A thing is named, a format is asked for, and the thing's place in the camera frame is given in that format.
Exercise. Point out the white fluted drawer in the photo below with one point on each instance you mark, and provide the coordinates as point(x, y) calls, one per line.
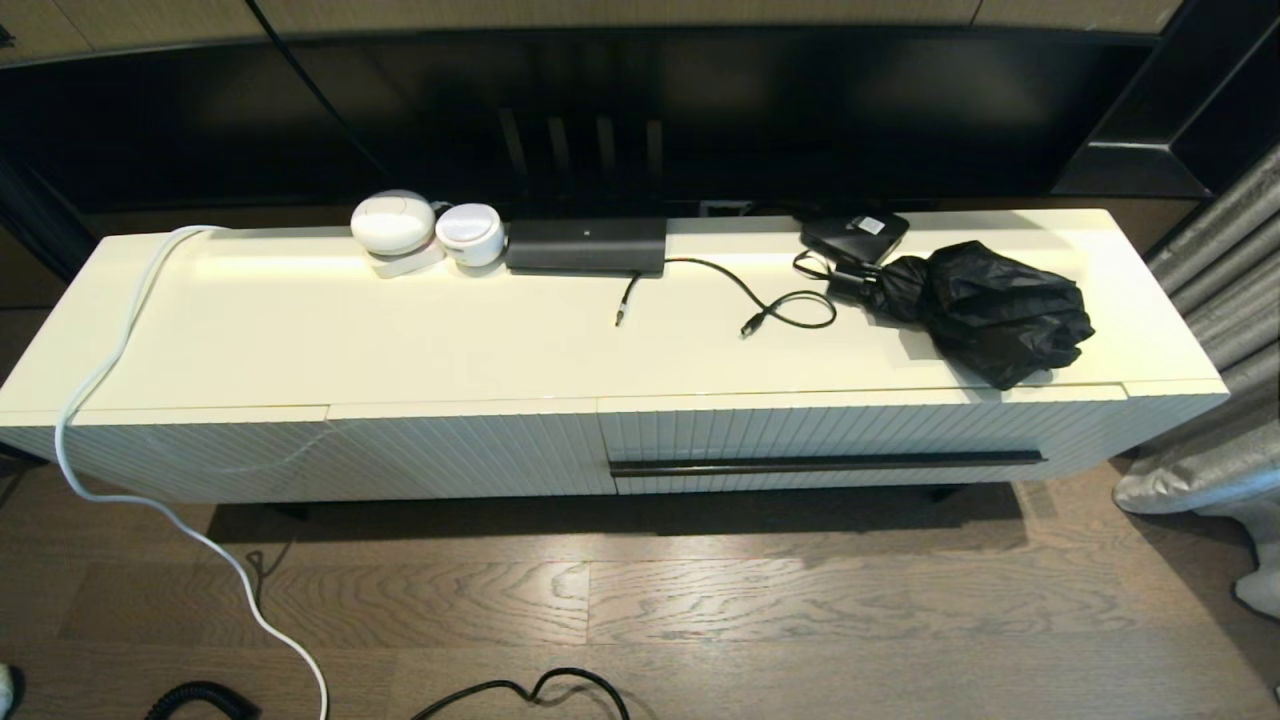
point(800, 430)

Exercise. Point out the black umbrella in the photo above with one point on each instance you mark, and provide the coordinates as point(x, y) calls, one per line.
point(990, 310)

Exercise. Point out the white tv cabinet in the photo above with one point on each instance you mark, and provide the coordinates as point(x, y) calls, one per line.
point(400, 340)

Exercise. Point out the black router with antennas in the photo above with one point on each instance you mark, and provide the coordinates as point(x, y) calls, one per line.
point(585, 247)

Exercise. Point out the small white round device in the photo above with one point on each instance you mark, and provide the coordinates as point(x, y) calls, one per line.
point(470, 235)

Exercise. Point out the small black set-top box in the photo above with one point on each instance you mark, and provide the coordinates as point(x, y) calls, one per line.
point(850, 238)

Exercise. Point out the white egg-shaped device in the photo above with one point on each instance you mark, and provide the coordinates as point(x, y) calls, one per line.
point(392, 222)

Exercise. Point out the black television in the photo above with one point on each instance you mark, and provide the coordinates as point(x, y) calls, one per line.
point(800, 100)

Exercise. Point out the black shelf unit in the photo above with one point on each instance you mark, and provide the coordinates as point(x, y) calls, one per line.
point(1150, 165)

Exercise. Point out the grey curtain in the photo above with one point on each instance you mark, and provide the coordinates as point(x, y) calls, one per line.
point(1220, 260)

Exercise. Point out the white rounded floor object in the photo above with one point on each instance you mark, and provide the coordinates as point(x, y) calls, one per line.
point(1262, 595)

